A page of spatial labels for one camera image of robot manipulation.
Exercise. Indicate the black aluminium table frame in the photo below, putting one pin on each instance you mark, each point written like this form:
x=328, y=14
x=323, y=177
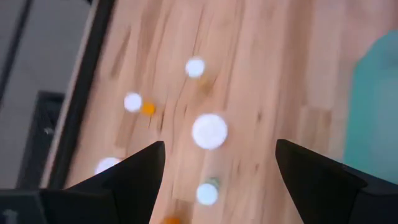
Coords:
x=82, y=93

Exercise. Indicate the green translucent plastic bin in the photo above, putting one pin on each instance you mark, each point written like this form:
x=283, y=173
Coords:
x=376, y=109

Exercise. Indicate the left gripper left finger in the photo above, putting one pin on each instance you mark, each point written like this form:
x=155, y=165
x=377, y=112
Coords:
x=136, y=180

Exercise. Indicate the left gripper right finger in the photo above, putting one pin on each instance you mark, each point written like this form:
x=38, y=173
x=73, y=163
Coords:
x=314, y=186

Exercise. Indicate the small white-capped pill bottle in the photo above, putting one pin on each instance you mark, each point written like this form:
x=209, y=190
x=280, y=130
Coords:
x=207, y=194

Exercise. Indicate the small white disc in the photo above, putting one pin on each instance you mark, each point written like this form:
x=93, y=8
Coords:
x=133, y=102

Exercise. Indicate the orange pill bottle white cap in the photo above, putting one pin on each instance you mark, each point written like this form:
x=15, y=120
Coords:
x=195, y=67
x=105, y=163
x=171, y=220

